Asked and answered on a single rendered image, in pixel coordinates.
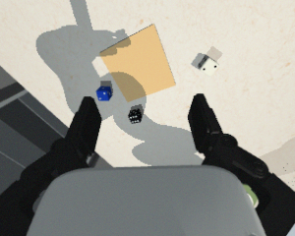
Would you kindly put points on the tan flat mat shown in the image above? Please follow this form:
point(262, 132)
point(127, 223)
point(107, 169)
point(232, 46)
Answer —
point(138, 65)

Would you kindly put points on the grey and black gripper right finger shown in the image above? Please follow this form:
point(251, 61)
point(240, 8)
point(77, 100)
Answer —
point(276, 207)

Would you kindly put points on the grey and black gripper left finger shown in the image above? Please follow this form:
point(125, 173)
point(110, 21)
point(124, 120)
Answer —
point(66, 154)

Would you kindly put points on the black die with white pips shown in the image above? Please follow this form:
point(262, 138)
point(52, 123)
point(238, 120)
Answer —
point(135, 116)

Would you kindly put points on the blue die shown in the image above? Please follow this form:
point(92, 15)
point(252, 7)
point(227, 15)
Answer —
point(104, 93)

